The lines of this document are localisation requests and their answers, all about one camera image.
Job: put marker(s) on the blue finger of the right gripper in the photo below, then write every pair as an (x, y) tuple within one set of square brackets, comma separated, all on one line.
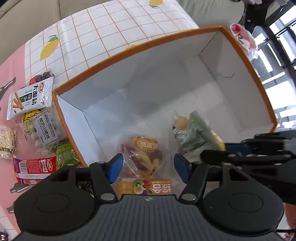
[(215, 157), (237, 147)]

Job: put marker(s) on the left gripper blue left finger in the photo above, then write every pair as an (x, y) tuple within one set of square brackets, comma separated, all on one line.
[(103, 175)]

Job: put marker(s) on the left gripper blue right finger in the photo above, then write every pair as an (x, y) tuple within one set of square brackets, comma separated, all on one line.
[(194, 175)]

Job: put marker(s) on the green yellow snack bag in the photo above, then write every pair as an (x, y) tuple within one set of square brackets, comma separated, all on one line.
[(194, 135)]

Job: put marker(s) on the dried fruit chips bag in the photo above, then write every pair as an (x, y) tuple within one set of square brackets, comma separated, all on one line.
[(146, 167)]

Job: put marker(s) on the red snack packet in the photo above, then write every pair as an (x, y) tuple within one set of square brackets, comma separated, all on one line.
[(34, 170)]

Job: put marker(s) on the waffle cookie packet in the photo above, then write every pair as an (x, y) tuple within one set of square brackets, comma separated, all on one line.
[(7, 142)]

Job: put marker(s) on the green small snack packet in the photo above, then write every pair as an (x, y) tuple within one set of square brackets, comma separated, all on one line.
[(66, 155)]

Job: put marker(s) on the hawthorn balls clear bag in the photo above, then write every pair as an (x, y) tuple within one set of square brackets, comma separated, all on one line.
[(44, 128)]

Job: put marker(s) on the orange cardboard box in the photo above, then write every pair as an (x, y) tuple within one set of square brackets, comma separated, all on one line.
[(139, 91)]

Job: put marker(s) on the white gluten strips packet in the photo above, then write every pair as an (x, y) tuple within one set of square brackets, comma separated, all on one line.
[(32, 97)]

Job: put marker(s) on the pink trash bin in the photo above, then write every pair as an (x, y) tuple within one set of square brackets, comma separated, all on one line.
[(246, 40)]

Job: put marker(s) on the red dates packet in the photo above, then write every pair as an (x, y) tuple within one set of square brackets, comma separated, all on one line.
[(41, 77)]

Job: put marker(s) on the beige sofa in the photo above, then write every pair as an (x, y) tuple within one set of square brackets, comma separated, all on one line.
[(21, 20)]

